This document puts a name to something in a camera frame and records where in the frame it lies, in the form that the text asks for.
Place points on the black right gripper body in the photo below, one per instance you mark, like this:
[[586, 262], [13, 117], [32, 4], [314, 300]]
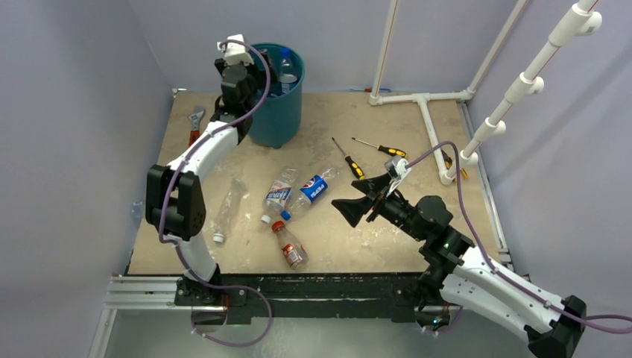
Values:
[[392, 209]]

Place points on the Pepsi bottle blue cap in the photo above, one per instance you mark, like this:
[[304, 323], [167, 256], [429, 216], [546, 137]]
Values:
[[288, 76]]

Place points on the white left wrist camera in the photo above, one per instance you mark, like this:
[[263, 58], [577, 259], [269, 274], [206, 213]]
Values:
[[234, 51]]

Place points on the long yellow black screwdriver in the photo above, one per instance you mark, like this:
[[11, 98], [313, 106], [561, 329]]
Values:
[[384, 149]]

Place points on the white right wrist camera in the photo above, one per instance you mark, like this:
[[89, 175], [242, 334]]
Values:
[[397, 169]]

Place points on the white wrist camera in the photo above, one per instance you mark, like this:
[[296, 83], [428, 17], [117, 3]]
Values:
[[397, 169], [234, 51]]

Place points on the teal plastic bin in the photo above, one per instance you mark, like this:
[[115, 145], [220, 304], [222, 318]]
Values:
[[278, 120]]

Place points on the red handled adjustable wrench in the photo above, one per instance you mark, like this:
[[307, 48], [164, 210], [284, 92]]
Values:
[[195, 118]]

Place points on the clear bottle at left edge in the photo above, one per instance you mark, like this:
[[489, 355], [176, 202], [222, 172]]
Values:
[[137, 210]]

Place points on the clear bottle red white label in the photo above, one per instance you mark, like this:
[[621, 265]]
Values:
[[278, 195]]

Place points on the clear bottle white cap left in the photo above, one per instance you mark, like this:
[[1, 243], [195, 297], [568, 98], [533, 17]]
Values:
[[228, 211]]

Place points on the black metal base frame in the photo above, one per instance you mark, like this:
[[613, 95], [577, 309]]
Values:
[[401, 297]]

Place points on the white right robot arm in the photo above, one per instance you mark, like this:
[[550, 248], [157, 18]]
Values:
[[459, 273]]

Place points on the short yellow black screwdriver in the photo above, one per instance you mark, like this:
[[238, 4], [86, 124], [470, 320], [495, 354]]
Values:
[[354, 167]]

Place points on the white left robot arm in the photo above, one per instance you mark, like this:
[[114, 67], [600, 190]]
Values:
[[174, 202]]

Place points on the red cap small bottle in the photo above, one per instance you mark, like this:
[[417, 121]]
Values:
[[292, 249]]

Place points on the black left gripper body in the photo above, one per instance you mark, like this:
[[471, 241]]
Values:
[[258, 80]]

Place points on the red blue pen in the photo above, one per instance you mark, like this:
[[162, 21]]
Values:
[[370, 89]]

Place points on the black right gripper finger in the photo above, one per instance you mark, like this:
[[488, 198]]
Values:
[[379, 185], [353, 210]]

